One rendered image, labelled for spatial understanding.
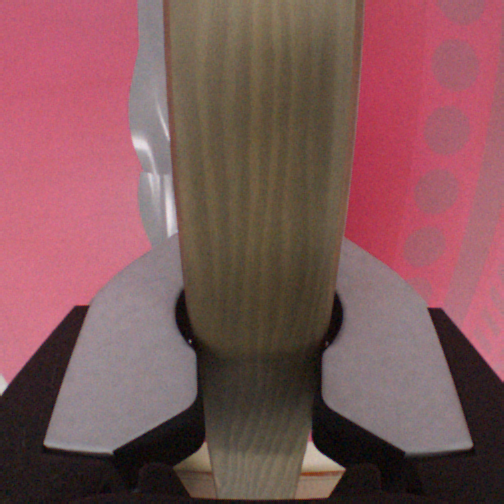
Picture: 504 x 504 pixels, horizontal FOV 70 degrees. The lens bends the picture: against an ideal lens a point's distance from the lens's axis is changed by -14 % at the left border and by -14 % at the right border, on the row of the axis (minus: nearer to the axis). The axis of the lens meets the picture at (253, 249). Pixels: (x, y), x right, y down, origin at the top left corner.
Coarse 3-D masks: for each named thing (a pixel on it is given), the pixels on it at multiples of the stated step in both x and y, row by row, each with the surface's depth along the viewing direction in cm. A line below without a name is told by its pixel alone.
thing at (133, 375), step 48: (144, 288) 9; (96, 336) 8; (144, 336) 8; (96, 384) 7; (144, 384) 7; (192, 384) 7; (48, 432) 6; (96, 432) 6; (144, 432) 6; (192, 432) 7
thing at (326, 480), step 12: (192, 480) 30; (204, 480) 30; (300, 480) 30; (312, 480) 30; (324, 480) 30; (336, 480) 30; (192, 492) 29; (204, 492) 29; (300, 492) 29; (312, 492) 29; (324, 492) 29
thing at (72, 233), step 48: (0, 192) 17; (48, 192) 18; (96, 192) 18; (384, 192) 18; (0, 240) 19; (48, 240) 19; (96, 240) 19; (144, 240) 19; (384, 240) 19; (0, 288) 21; (48, 288) 21; (96, 288) 20; (0, 336) 23
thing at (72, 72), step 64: (0, 0) 13; (64, 0) 13; (128, 0) 13; (384, 0) 13; (0, 64) 14; (64, 64) 14; (128, 64) 15; (384, 64) 15; (0, 128) 16; (64, 128) 16; (128, 128) 16; (384, 128) 16
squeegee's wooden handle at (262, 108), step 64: (192, 0) 5; (256, 0) 5; (320, 0) 5; (192, 64) 5; (256, 64) 5; (320, 64) 5; (192, 128) 6; (256, 128) 6; (320, 128) 6; (192, 192) 6; (256, 192) 6; (320, 192) 6; (192, 256) 7; (256, 256) 7; (320, 256) 7; (192, 320) 8; (256, 320) 8; (320, 320) 8; (256, 384) 9; (256, 448) 10
